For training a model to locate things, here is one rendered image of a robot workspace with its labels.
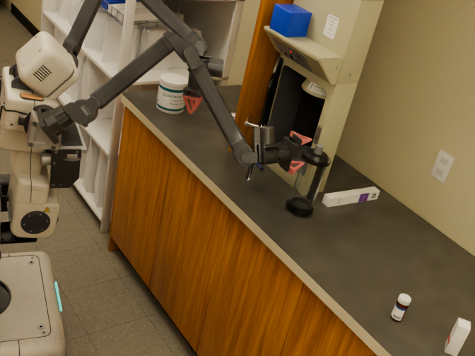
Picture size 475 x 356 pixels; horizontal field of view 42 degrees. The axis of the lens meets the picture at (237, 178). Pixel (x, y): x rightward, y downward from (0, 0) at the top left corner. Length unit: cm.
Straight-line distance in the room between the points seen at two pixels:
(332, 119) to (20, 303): 146
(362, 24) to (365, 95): 58
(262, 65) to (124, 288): 140
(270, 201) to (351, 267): 42
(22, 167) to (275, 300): 101
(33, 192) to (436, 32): 159
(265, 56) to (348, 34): 42
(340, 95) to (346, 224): 48
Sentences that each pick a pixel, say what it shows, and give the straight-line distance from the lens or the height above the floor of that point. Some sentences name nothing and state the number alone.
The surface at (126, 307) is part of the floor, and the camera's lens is 311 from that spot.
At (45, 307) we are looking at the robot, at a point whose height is 28.
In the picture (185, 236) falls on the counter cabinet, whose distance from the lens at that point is 265.
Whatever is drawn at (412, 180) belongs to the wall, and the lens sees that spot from 258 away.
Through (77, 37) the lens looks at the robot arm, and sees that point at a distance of 240.
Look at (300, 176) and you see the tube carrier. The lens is 221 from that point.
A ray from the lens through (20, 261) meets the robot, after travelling 290.
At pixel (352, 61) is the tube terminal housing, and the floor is 150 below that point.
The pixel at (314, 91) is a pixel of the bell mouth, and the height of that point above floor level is 133.
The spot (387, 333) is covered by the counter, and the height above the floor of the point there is 94.
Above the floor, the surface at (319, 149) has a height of 120.
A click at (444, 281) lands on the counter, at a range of 222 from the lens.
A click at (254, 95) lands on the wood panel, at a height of 120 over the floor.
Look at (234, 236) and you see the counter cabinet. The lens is 234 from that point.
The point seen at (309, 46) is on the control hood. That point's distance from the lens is 220.
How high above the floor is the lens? 212
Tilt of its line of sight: 29 degrees down
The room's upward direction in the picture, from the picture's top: 13 degrees clockwise
